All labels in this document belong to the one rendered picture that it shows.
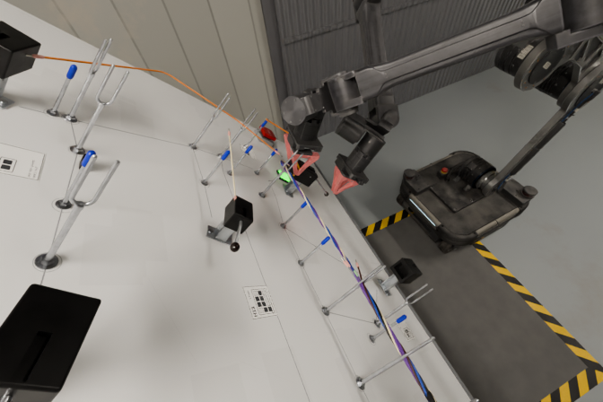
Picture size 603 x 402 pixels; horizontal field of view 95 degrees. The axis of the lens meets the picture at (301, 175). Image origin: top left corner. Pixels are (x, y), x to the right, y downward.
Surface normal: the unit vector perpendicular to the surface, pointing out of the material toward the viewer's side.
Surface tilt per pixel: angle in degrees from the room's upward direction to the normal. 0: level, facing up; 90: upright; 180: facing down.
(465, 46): 61
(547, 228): 0
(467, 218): 0
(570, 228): 0
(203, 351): 50
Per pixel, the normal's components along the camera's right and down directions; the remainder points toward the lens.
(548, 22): -0.36, 0.33
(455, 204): -0.09, -0.65
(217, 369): 0.65, -0.69
